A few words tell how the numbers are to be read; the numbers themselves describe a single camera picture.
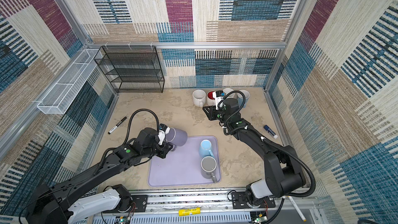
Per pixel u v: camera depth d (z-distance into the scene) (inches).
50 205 15.4
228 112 25.3
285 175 16.9
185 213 27.4
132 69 43.2
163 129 28.1
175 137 29.8
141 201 29.2
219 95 29.3
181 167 32.8
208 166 29.8
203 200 29.9
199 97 42.3
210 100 41.6
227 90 41.4
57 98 28.1
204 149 31.3
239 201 28.7
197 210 27.5
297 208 28.1
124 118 41.2
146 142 24.1
